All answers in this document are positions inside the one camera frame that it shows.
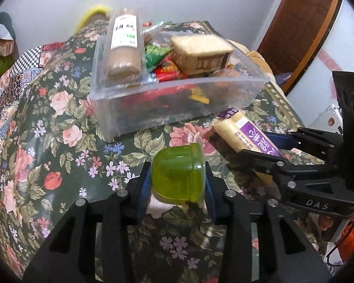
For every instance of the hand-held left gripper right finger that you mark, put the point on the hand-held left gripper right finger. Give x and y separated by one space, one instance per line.
209 197

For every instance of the red snack packet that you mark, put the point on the red snack packet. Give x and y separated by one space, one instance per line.
168 72

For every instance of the wooden door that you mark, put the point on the wooden door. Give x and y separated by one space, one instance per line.
295 11

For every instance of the floral blanket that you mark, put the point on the floral blanket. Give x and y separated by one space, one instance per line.
62 153

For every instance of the green pea packet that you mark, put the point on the green pea packet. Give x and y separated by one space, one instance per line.
155 54

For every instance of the lavender cloth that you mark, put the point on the lavender cloth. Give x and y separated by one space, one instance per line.
283 79

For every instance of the purple label bread packet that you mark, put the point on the purple label bread packet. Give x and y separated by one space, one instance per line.
236 129

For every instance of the cream blanket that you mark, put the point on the cream blanket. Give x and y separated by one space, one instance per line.
255 57

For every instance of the brown cake roll packet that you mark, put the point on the brown cake roll packet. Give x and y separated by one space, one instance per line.
124 50

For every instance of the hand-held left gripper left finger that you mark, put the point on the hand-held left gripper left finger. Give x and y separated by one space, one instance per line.
144 191

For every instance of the person's right hand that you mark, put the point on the person's right hand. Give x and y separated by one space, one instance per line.
324 222

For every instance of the pile of clothes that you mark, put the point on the pile of clothes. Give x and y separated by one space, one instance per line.
0 44

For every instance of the patchwork quilt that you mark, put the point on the patchwork quilt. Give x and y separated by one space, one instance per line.
6 94

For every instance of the wooden door frame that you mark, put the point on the wooden door frame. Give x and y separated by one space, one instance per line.
327 35

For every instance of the yellow foam tube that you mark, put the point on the yellow foam tube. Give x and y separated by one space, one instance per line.
91 13

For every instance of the tan cake block packet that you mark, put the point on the tan cake block packet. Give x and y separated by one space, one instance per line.
200 53

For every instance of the pink yellow snack packet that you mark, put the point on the pink yellow snack packet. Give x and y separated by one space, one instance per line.
199 95

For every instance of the white stickered appliance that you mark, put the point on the white stickered appliance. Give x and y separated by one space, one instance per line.
324 118

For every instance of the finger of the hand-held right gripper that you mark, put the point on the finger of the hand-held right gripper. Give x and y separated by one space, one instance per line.
262 160
280 141

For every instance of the green jelly cup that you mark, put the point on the green jelly cup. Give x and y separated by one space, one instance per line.
177 174

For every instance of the clear plastic storage box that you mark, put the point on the clear plastic storage box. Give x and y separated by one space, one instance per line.
177 106

